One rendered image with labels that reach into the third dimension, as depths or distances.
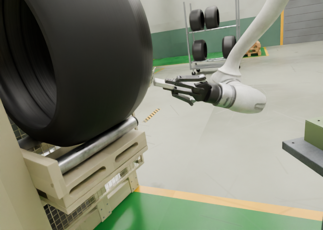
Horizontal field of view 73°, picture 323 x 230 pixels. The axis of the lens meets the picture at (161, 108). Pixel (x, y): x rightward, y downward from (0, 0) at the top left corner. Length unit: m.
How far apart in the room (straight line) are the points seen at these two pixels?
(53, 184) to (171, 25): 11.91
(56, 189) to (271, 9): 0.82
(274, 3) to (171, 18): 11.53
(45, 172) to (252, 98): 0.69
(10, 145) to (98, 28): 0.36
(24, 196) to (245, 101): 0.75
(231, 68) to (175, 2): 11.38
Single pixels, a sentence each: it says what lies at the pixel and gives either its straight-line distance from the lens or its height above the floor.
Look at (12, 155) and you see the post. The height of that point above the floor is 0.97.
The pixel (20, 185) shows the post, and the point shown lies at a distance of 0.70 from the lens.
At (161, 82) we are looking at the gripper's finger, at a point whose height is 1.04.
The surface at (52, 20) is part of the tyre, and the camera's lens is 0.54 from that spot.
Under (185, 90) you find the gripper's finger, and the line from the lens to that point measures 0.78.
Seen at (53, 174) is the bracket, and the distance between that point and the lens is 0.60.
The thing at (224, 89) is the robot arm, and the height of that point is 0.98.
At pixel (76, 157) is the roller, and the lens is 0.67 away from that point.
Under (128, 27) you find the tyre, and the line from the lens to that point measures 0.60.
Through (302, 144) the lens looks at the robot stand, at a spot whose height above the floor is 0.65.
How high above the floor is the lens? 1.19
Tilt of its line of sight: 18 degrees down
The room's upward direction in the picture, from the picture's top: 9 degrees counter-clockwise
